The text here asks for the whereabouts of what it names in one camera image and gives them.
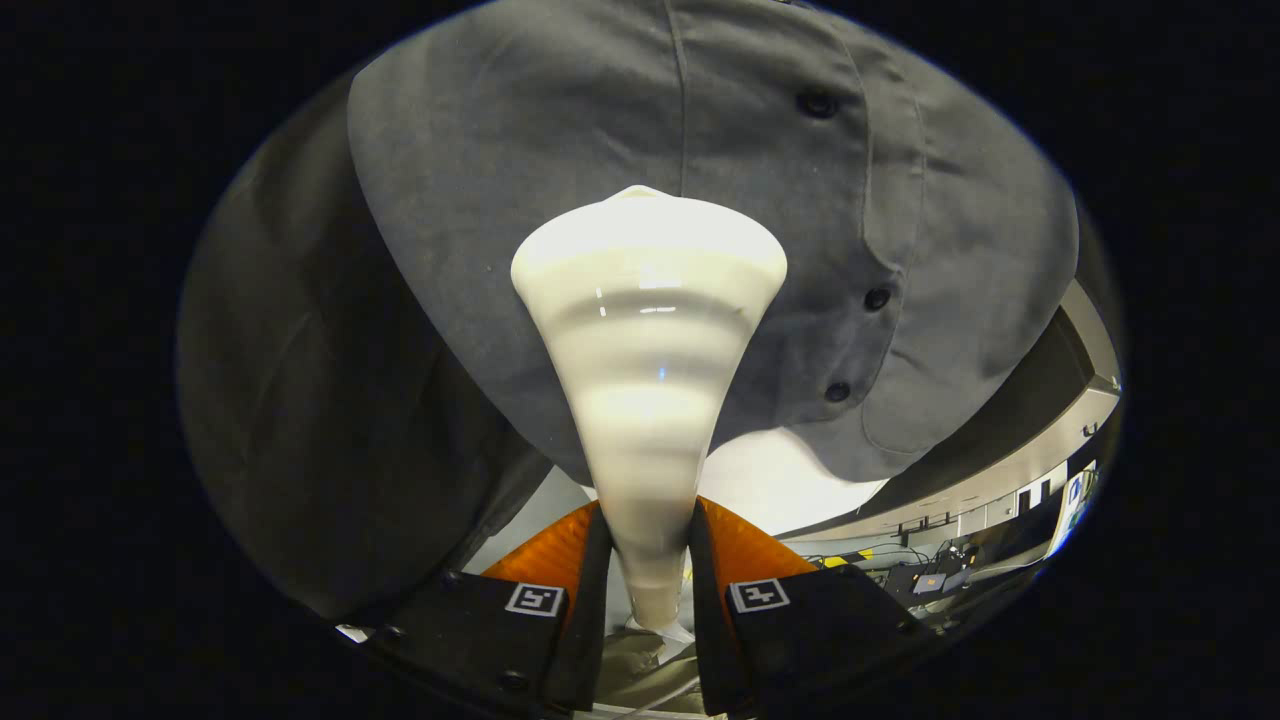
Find white desk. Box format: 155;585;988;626
1045;460;1102;557

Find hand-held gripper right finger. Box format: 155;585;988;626
687;495;937;719

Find black floor device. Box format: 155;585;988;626
884;560;972;601

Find grey button shirt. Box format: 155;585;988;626
178;0;1082;622

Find tangle of black floor cables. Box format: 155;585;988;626
800;540;986;606

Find grey metal cabinet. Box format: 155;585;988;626
780;280;1123;547

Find white garment steamer head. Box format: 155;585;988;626
510;185;790;642

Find white mannequin torso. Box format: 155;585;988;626
465;428;890;577

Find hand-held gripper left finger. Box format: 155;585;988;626
365;500;614;719

